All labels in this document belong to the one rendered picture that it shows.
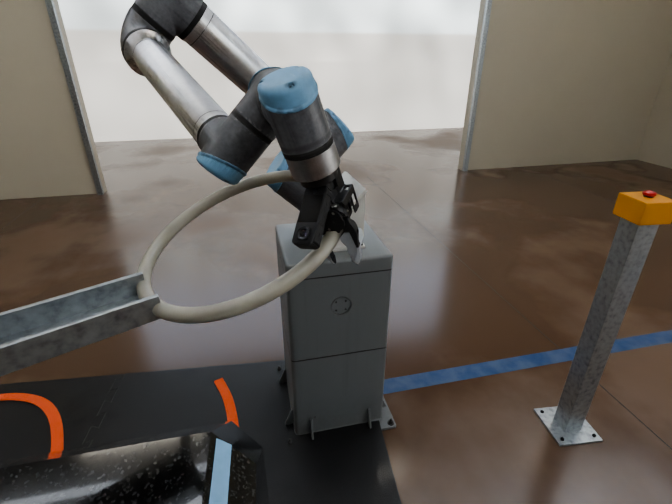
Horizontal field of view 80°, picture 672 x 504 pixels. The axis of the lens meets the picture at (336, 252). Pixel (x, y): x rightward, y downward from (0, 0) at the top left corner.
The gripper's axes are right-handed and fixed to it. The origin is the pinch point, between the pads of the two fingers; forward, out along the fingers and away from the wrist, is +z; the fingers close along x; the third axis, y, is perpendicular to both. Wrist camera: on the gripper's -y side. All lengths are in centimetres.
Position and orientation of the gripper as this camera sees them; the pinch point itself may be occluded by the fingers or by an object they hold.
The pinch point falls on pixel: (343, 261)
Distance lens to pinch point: 82.2
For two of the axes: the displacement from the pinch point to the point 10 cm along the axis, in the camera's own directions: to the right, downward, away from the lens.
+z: 2.8, 7.5, 6.0
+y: 3.4, -6.7, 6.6
